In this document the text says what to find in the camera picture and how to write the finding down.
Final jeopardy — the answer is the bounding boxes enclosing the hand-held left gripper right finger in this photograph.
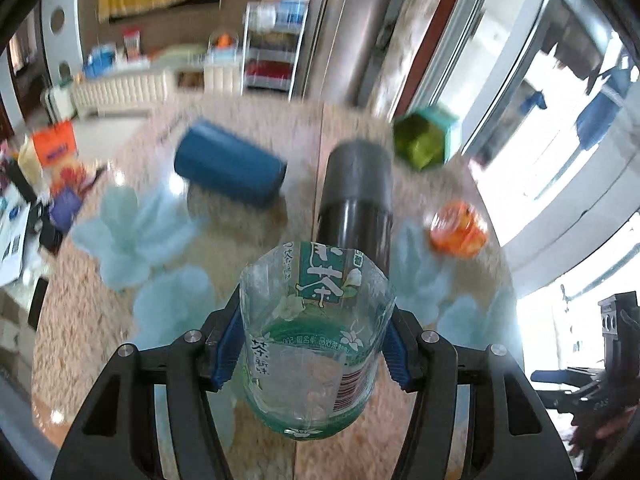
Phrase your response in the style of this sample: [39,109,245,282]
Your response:
[384,305,572,480]

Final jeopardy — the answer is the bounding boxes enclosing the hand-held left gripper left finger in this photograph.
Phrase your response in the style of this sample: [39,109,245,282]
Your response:
[50,289,243,480]

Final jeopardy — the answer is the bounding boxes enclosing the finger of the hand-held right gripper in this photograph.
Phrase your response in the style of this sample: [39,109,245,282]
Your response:
[542,389,612,414]
[530,367,607,389]

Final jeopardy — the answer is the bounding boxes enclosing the clear green-label tea bottle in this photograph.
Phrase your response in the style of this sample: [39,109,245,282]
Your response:
[239,241,397,442]

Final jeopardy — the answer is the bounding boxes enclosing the orange cup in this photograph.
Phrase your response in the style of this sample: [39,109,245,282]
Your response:
[429,200,490,260]

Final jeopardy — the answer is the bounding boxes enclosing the green hexagonal cup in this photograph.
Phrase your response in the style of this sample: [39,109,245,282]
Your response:
[392,105,460,171]

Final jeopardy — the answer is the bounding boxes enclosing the person's right hand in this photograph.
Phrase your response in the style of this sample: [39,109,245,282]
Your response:
[569,405,632,457]

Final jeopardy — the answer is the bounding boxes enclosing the light blue flower mat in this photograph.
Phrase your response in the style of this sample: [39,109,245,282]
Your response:
[132,265,219,352]
[389,220,517,347]
[70,184,211,294]

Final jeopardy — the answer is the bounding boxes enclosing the black thermos flask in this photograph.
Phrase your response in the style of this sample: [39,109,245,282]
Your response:
[316,141,394,281]

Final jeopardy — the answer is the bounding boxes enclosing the blue cylinder bottle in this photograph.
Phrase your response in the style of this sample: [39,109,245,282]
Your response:
[173,119,287,209]

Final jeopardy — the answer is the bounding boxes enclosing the blue hanging garment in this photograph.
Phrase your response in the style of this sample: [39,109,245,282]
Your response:
[575,67,632,150]

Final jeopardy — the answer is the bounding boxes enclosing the white paper sheets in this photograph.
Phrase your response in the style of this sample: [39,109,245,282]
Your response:
[0,200,32,286]

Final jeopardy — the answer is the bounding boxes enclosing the orange bag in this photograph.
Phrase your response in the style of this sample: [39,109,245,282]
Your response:
[31,121,79,167]

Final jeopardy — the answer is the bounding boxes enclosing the white low cabinet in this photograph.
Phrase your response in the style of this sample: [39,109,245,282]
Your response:
[70,67,174,117]

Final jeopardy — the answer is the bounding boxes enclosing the white shelf rack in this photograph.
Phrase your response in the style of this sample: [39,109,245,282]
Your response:
[242,2,309,99]

